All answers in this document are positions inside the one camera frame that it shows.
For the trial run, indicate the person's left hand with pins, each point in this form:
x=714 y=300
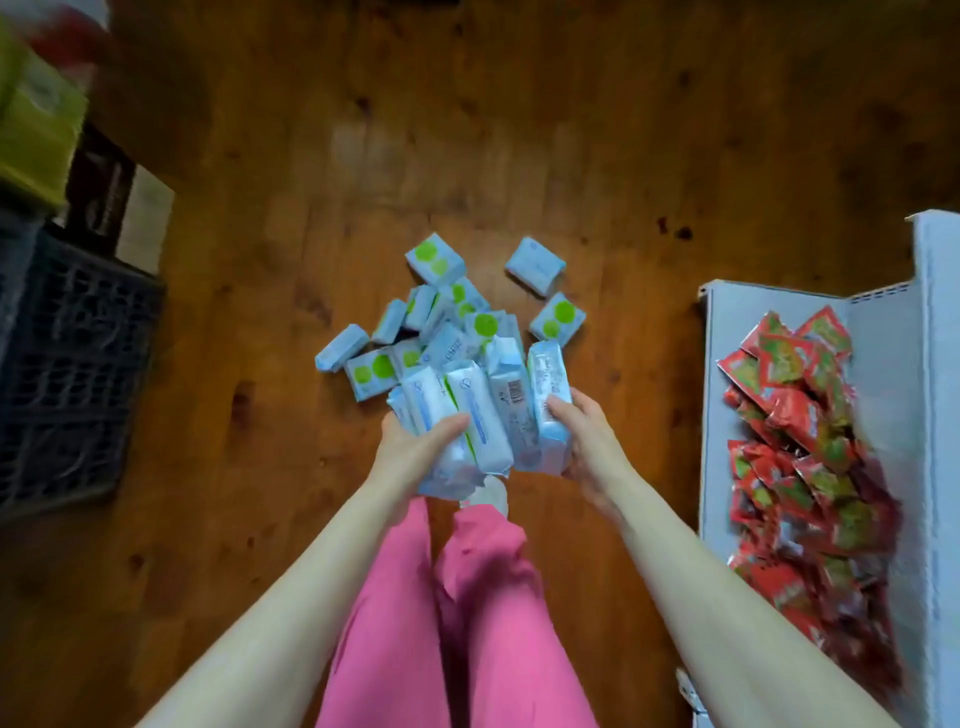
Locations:
x=401 y=461

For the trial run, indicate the person's right hand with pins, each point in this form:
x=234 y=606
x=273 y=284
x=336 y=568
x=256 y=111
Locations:
x=596 y=450

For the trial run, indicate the person's right thumb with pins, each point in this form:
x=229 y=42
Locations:
x=562 y=409

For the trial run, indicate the person's left thumb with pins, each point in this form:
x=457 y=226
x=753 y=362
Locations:
x=444 y=429

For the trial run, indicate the light blue tissue packet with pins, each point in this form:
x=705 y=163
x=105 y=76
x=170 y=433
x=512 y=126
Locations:
x=480 y=420
x=414 y=403
x=514 y=405
x=551 y=375

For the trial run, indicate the person's right forearm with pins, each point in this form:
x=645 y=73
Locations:
x=720 y=615

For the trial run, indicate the person's left forearm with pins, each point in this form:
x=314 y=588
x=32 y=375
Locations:
x=300 y=600

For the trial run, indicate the pile of light blue packets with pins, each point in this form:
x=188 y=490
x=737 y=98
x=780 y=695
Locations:
x=450 y=330

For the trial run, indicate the pink trousers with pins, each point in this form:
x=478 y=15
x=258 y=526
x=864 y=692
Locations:
x=480 y=622

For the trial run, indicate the pile of red snack bags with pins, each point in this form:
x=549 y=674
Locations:
x=810 y=480

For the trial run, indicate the white plastic tag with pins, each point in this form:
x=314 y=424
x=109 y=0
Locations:
x=688 y=691

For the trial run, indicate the grey metal shelf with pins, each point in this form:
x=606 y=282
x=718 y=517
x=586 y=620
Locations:
x=885 y=352

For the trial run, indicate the black plastic crate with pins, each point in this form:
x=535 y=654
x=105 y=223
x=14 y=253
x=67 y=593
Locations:
x=67 y=375

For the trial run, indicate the green cardboard box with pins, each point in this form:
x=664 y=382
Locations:
x=37 y=127

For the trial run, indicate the red package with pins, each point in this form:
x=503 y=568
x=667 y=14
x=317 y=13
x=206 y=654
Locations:
x=64 y=34

